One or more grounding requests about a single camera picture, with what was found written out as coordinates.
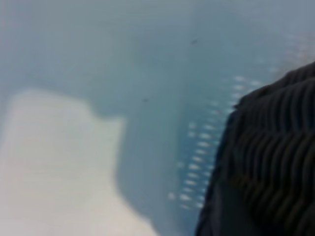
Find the dark brown woven basket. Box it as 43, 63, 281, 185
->
195, 61, 315, 236

